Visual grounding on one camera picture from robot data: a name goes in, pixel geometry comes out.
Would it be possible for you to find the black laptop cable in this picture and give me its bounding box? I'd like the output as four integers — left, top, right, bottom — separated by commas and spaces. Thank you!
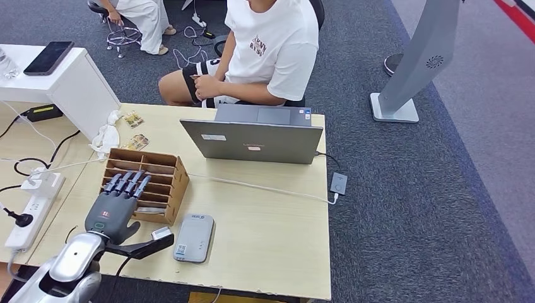
314, 151, 341, 174

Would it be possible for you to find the black adapter cable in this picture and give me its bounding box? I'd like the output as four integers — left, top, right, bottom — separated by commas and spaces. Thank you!
0, 112, 30, 141

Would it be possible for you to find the white charger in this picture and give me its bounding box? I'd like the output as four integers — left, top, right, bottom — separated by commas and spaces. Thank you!
21, 168, 59, 193

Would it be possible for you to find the black power adapter yellow label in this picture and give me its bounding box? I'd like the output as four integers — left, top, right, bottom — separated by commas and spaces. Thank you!
25, 104, 64, 123

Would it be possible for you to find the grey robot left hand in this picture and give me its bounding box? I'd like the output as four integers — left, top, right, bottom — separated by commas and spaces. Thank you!
84, 170, 153, 246

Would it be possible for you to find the white desk stand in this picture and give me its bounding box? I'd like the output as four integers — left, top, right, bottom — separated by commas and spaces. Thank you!
0, 44, 122, 142

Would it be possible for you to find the yellow wooden board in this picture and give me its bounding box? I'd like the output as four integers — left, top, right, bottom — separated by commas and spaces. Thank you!
188, 292, 289, 303

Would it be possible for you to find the grey usb hub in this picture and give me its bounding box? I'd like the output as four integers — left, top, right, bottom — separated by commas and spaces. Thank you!
329, 172, 348, 196

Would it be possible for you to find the person's left hand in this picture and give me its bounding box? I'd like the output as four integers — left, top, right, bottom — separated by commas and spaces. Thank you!
194, 75, 222, 101

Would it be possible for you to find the long white cable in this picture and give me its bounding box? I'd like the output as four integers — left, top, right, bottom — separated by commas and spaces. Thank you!
187, 172, 339, 206

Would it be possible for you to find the black round base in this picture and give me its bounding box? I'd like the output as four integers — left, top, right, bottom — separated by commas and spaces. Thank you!
383, 54, 405, 79

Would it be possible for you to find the white floor cable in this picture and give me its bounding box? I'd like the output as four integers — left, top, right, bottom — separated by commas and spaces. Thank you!
172, 25, 210, 70

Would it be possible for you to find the looped black cable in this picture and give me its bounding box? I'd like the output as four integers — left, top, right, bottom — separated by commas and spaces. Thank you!
13, 131, 81, 178

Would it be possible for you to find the seated background person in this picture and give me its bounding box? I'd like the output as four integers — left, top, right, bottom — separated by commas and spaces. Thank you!
100, 0, 177, 56

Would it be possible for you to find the crumpled white tissue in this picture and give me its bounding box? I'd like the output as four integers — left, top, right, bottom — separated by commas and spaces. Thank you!
88, 110, 122, 162

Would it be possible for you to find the chrome base stool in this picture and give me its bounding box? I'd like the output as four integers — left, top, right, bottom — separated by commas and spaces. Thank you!
88, 1, 143, 59

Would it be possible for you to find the black smartphone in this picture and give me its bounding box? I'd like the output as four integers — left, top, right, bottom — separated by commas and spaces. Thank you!
23, 40, 75, 77

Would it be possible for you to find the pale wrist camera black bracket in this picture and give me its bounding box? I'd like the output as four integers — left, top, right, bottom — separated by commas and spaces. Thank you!
104, 226, 175, 260

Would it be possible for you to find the grey kiosk stand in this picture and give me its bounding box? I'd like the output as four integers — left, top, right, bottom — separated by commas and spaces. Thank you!
369, 0, 461, 124

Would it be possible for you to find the grey power strip cord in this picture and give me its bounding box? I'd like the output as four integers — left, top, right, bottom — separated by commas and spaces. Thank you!
6, 250, 26, 283

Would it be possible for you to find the wooden card holder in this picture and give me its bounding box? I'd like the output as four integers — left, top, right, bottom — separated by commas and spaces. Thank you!
100, 148, 190, 227

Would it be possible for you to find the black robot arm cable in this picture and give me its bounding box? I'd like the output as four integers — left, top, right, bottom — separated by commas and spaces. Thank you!
109, 256, 132, 303

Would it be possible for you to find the thin white cable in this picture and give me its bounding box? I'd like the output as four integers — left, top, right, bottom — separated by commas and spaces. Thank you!
0, 100, 57, 149

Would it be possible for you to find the grey laptop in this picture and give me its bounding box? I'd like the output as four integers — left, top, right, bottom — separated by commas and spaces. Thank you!
179, 104, 324, 165

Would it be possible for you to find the black office chair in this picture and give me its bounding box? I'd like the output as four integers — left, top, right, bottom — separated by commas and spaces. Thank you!
213, 0, 326, 107

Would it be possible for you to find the black plug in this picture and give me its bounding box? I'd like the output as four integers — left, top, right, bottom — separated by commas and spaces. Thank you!
3, 208, 34, 229

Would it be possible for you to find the white charger cable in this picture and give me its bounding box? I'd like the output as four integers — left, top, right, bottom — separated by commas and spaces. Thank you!
0, 157, 105, 173

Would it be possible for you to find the clear water bottle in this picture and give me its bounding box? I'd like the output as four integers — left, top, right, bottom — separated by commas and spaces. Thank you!
0, 47, 21, 80

